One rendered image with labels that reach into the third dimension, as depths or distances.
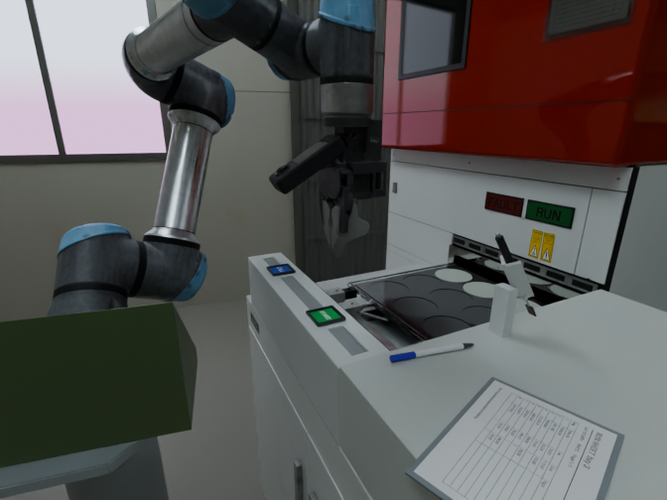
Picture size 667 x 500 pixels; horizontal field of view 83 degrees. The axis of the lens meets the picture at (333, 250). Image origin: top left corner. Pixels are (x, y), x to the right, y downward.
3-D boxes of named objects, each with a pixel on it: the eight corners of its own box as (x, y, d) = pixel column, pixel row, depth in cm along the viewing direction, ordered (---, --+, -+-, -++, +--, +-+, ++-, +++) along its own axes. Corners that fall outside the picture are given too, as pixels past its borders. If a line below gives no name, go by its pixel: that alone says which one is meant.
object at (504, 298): (509, 321, 67) (521, 250, 62) (528, 331, 63) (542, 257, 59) (483, 328, 64) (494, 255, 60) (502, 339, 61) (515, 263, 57)
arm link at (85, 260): (44, 303, 69) (53, 238, 74) (123, 309, 78) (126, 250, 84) (62, 278, 62) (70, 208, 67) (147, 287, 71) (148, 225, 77)
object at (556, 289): (450, 271, 122) (453, 243, 119) (588, 335, 84) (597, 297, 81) (446, 272, 121) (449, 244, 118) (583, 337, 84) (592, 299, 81)
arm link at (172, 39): (110, 27, 79) (217, -89, 43) (164, 56, 86) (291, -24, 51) (96, 80, 78) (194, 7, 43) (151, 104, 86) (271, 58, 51)
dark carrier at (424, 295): (454, 266, 113) (455, 264, 113) (564, 314, 84) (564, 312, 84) (354, 286, 99) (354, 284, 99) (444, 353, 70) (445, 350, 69)
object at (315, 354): (282, 297, 110) (280, 251, 105) (388, 425, 63) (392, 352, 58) (250, 303, 106) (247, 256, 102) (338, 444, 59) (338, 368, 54)
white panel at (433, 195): (391, 247, 155) (396, 147, 143) (595, 345, 85) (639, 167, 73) (385, 248, 154) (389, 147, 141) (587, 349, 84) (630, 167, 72)
